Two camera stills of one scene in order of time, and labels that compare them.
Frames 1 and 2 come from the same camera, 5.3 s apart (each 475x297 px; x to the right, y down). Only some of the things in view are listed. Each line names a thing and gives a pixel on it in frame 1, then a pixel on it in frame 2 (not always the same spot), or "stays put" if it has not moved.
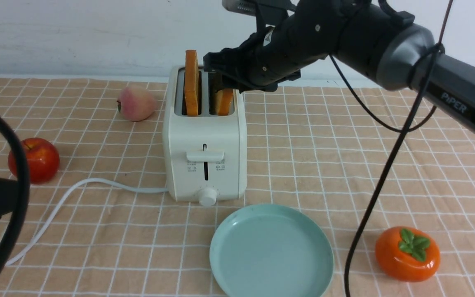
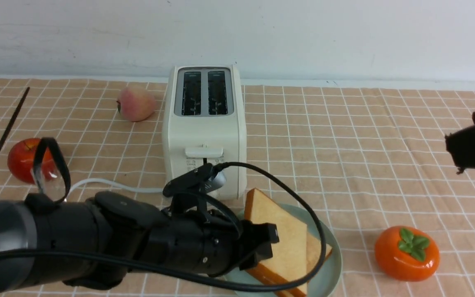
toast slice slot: (223, 99) to (313, 251)
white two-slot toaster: (205, 129) stays put
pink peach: (136, 103) stays put
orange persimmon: (407, 254) stays put
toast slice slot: (191, 83) to (289, 263)
